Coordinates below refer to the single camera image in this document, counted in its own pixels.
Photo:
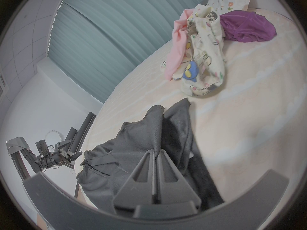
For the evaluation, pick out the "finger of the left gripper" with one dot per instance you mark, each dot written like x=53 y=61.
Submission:
x=76 y=156
x=65 y=143

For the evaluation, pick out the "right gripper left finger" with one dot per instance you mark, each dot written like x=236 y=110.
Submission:
x=141 y=176

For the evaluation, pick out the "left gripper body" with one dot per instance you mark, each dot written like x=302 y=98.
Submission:
x=62 y=155

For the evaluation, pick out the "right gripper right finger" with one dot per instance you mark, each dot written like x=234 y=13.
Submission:
x=171 y=176

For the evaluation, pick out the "black garment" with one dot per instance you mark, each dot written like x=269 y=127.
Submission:
x=134 y=138

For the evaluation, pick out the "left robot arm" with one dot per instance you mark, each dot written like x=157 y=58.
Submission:
x=21 y=157

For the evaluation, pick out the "blue-green curtain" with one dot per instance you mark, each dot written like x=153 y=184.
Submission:
x=134 y=15
x=88 y=56

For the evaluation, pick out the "bed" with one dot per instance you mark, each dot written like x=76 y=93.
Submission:
x=251 y=104

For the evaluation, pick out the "pink garment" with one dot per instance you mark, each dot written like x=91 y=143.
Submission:
x=176 y=47

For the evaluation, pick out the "white printed pyjama garment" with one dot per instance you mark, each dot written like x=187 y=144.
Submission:
x=208 y=47

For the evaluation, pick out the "purple garment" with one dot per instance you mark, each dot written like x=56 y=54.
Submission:
x=247 y=27

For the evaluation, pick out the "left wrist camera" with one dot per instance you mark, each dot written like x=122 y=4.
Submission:
x=41 y=147

